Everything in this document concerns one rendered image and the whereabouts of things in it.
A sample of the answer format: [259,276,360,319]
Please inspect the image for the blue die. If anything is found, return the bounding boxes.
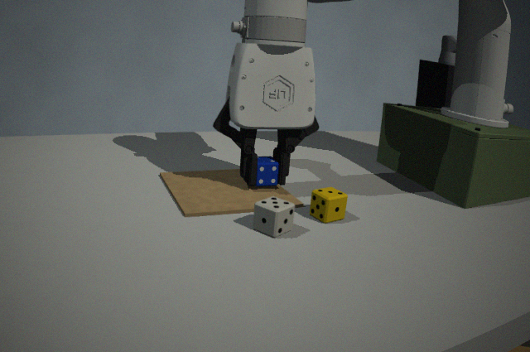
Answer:
[255,157,280,186]

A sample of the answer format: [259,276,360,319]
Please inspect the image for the tan flat mat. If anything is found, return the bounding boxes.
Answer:
[160,169,304,217]

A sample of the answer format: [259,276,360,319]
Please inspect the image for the white die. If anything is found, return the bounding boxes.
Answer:
[253,196,295,238]

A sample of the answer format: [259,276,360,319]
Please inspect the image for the yellow die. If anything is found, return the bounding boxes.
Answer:
[310,187,348,224]

